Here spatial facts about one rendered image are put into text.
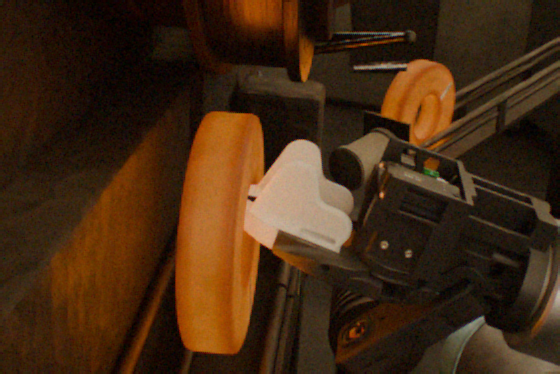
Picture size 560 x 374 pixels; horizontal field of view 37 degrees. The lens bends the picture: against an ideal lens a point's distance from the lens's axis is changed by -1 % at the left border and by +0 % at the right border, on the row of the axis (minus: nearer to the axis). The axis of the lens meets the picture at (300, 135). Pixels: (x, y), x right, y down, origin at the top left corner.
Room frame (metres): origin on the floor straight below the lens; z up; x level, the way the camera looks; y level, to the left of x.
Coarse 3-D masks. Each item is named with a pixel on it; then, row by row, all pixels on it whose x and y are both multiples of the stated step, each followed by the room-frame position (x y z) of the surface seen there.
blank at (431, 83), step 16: (416, 64) 1.15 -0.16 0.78; (432, 64) 1.15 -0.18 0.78; (400, 80) 1.12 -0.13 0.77; (416, 80) 1.12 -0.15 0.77; (432, 80) 1.15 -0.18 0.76; (448, 80) 1.19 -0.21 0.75; (400, 96) 1.11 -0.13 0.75; (416, 96) 1.12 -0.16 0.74; (432, 96) 1.17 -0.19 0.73; (448, 96) 1.19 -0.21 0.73; (384, 112) 1.11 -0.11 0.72; (400, 112) 1.10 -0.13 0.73; (416, 112) 1.13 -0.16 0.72; (432, 112) 1.18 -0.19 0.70; (448, 112) 1.20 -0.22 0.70; (416, 128) 1.18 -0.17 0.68; (432, 128) 1.17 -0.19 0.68
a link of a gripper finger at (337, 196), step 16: (288, 144) 0.52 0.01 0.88; (304, 144) 0.52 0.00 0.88; (288, 160) 0.51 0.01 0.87; (304, 160) 0.52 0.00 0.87; (320, 160) 0.52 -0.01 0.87; (272, 176) 0.51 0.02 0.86; (320, 176) 0.51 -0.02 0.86; (256, 192) 0.51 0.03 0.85; (320, 192) 0.51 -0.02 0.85; (336, 192) 0.51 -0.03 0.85
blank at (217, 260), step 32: (224, 128) 0.49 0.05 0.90; (256, 128) 0.52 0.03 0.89; (192, 160) 0.46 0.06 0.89; (224, 160) 0.46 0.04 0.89; (256, 160) 0.52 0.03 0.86; (192, 192) 0.44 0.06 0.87; (224, 192) 0.44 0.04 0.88; (192, 224) 0.43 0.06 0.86; (224, 224) 0.43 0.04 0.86; (192, 256) 0.43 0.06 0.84; (224, 256) 0.43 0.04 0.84; (256, 256) 0.54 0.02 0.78; (192, 288) 0.42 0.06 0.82; (224, 288) 0.42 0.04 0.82; (192, 320) 0.43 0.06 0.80; (224, 320) 0.43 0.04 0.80; (224, 352) 0.45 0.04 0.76
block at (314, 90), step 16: (256, 80) 0.95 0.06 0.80; (272, 80) 0.95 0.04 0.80; (288, 80) 0.96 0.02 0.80; (240, 96) 0.91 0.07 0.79; (256, 96) 0.90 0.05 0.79; (272, 96) 0.90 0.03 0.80; (288, 96) 0.90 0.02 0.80; (304, 96) 0.90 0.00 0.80; (320, 96) 0.91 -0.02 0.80; (240, 112) 0.90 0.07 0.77; (256, 112) 0.90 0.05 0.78; (272, 112) 0.90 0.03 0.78; (288, 112) 0.90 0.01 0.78; (304, 112) 0.90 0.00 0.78; (320, 112) 0.90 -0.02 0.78; (272, 128) 0.90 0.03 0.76; (288, 128) 0.90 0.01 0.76; (304, 128) 0.90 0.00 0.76; (320, 128) 0.91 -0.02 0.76; (272, 144) 0.90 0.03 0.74; (320, 144) 0.94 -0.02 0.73; (272, 160) 0.90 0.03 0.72
